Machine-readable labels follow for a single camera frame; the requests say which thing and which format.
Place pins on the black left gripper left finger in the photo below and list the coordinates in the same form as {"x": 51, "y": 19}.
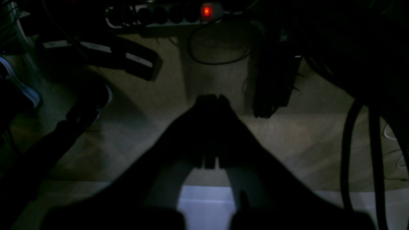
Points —
{"x": 146, "y": 195}

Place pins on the black power adapter brick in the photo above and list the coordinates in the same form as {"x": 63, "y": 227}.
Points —
{"x": 107, "y": 51}

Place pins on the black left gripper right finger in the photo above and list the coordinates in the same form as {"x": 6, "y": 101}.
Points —
{"x": 268, "y": 195}

